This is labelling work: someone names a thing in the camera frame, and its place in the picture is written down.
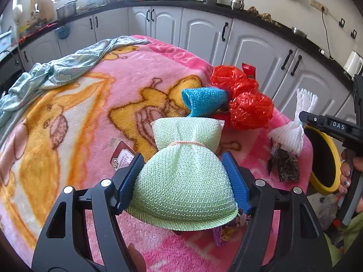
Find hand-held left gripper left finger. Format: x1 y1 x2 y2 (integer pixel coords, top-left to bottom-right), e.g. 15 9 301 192
31 152 146 272

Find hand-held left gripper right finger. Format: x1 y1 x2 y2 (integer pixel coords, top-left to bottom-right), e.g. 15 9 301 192
222 151 333 272

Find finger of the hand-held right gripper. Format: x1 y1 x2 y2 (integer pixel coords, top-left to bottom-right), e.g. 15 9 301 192
299 111 327 129

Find red and white carton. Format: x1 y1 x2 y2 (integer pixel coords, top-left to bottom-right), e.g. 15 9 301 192
110 139 137 172

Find white foam net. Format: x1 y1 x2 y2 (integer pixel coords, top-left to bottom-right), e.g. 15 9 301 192
268 88 319 155

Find dark packet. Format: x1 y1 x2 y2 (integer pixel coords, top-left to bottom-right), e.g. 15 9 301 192
267 137 301 183

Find green foam net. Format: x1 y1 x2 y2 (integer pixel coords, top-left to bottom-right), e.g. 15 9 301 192
125 117 239 231

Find purple snack wrapper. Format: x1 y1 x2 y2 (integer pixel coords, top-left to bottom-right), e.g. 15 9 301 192
211 212 250 248

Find red plastic bag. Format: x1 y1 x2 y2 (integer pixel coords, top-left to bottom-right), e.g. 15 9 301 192
210 65 259 97
228 91 275 131

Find yellow trash bin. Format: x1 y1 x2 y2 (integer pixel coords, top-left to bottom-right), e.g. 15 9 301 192
302 125 343 196

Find blue foam net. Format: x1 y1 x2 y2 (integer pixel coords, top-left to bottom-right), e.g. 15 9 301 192
181 87 231 118

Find person's right hand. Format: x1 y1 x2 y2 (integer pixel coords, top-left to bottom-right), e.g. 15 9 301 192
338 148 356 195

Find white electric kettle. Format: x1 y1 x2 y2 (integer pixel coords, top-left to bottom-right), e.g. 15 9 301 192
343 50 363 78

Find pink printed blanket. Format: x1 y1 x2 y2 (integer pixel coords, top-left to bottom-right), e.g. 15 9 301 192
0 34 314 272

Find red snack packet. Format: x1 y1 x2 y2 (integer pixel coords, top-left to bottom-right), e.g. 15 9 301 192
241 63 256 79

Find grey plastic bag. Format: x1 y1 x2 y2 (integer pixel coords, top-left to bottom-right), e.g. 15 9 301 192
313 194 341 231

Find steel bowl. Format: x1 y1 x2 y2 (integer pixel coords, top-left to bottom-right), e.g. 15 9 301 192
291 27 308 39

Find brown patterned cloth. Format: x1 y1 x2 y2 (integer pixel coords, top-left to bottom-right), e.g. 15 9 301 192
246 5 282 28

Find light blue cloth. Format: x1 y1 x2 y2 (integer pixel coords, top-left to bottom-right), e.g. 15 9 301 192
0 35 151 129

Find white kitchen cabinets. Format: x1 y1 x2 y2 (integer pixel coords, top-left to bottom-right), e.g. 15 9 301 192
18 5 358 126

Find black kitchen countertop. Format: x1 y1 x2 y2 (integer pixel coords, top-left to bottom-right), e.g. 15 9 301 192
17 0 363 92

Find blue hanging basket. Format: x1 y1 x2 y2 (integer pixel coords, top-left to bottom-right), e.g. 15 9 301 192
54 24 71 40

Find steel cooking pot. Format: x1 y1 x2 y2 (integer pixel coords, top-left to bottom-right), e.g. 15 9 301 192
56 0 78 21

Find pale plastic crate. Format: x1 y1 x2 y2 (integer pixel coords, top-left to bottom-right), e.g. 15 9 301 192
0 31 13 52

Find cardboard sheet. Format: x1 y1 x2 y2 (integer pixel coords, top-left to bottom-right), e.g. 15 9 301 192
29 0 55 23

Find black power cable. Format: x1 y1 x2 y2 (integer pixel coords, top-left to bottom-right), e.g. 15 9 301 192
321 11 336 61

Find wall power strip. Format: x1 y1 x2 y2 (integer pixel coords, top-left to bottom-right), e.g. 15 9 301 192
310 0 329 14

